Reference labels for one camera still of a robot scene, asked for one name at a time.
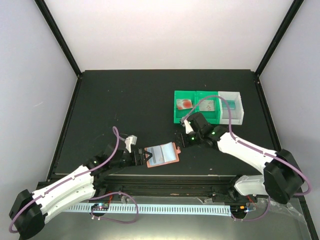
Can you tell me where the brown leather card holder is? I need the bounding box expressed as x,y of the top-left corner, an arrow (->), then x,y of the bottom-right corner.
145,142 -> 181,168

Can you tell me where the white flower card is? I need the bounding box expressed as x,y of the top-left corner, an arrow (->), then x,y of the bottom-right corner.
198,99 -> 215,112

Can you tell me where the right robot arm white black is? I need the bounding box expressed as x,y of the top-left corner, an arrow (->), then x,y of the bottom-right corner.
180,112 -> 305,204

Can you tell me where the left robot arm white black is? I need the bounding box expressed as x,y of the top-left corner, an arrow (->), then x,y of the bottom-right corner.
9,145 -> 153,240

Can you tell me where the red circle card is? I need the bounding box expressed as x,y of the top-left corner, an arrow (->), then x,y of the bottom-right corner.
175,99 -> 193,111

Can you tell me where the teal card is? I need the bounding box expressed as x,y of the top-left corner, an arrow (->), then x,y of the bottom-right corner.
222,100 -> 236,110

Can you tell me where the left green bin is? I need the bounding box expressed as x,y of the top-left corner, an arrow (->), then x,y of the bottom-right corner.
173,90 -> 198,124

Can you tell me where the green bin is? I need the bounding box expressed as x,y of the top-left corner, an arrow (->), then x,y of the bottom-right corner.
173,90 -> 198,124
195,91 -> 221,124

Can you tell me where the middle green bin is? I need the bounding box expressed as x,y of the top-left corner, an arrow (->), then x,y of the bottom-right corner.
195,91 -> 221,124

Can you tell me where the white bin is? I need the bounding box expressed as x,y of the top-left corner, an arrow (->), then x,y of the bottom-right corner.
218,91 -> 244,125

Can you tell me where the left circuit board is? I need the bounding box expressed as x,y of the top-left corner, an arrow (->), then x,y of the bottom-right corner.
91,203 -> 109,212

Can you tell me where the circuit board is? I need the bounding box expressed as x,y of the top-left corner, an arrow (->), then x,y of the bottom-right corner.
91,203 -> 109,212
230,205 -> 253,214

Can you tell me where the right circuit board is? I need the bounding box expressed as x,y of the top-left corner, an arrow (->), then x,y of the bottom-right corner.
230,205 -> 253,214

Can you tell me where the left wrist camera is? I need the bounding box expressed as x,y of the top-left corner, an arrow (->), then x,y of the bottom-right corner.
124,135 -> 138,153

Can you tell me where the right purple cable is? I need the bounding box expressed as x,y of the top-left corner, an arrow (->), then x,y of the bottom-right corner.
181,94 -> 312,222

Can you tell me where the black aluminium rail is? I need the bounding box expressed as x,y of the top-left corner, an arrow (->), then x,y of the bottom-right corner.
37,174 -> 303,201

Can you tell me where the white slotted cable duct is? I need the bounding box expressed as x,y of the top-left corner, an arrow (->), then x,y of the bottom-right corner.
65,203 -> 231,217

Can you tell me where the left black frame post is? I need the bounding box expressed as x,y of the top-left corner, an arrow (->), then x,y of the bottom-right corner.
34,0 -> 82,77

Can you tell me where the black frame post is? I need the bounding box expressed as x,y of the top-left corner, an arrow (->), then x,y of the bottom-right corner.
254,0 -> 304,77
34,0 -> 82,77

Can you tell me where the right black frame post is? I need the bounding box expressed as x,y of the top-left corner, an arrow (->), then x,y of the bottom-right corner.
254,0 -> 304,77

